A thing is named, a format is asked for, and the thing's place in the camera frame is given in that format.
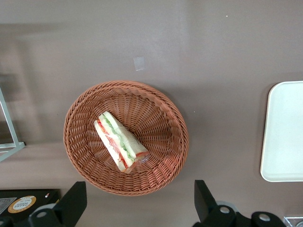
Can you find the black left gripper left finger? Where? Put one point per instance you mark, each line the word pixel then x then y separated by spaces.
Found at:
pixel 68 208

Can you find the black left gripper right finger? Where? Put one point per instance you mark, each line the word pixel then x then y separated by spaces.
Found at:
pixel 204 203

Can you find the triangle sandwich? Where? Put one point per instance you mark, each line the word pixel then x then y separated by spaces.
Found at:
pixel 119 139

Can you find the round brown wicker basket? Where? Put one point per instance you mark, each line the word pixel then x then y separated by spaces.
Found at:
pixel 163 132

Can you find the white plastic tray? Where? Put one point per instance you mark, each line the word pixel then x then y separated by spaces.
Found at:
pixel 284 132

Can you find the black box with round sticker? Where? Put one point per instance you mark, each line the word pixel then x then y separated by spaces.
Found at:
pixel 35 195

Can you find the clear plastic container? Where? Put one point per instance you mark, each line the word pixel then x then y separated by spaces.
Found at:
pixel 293 221

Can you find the clear tape piece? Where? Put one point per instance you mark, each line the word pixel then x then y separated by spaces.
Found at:
pixel 139 63

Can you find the grey metal frame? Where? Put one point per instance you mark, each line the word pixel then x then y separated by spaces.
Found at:
pixel 9 132

